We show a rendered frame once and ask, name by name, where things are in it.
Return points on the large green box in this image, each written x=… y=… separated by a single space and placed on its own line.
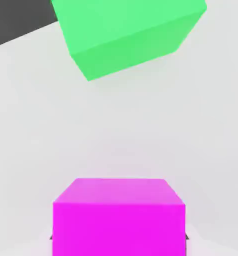
x=123 y=30

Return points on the small magenta cube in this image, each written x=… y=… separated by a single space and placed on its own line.
x=119 y=226

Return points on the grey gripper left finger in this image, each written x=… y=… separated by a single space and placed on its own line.
x=50 y=243

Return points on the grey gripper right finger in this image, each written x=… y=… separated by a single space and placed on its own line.
x=187 y=243

